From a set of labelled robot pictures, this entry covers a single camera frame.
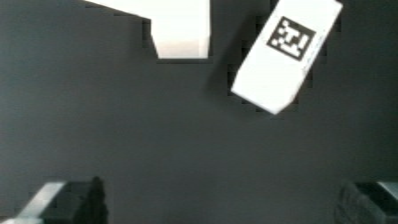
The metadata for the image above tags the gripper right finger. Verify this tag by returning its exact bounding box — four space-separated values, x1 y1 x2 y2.
333 181 398 224

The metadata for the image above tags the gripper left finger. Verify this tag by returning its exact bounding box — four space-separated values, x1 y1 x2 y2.
10 177 108 224

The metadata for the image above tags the white table leg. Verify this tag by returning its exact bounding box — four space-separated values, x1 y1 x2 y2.
230 0 342 114

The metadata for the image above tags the white square table top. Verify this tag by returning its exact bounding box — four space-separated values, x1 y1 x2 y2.
85 0 211 59

